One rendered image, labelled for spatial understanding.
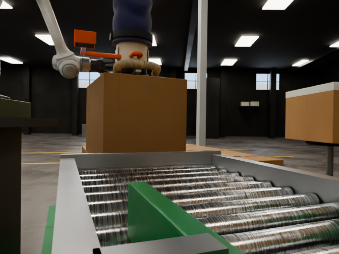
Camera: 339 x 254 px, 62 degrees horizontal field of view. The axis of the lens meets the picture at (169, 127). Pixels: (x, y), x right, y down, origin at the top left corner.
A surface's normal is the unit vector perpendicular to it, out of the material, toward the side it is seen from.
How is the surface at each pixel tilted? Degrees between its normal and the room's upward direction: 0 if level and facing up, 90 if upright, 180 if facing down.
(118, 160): 90
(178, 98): 91
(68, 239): 0
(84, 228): 0
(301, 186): 90
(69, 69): 118
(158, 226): 90
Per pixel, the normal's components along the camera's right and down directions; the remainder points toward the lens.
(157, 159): 0.35, 0.01
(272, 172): -0.94, -0.01
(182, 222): 0.01, -1.00
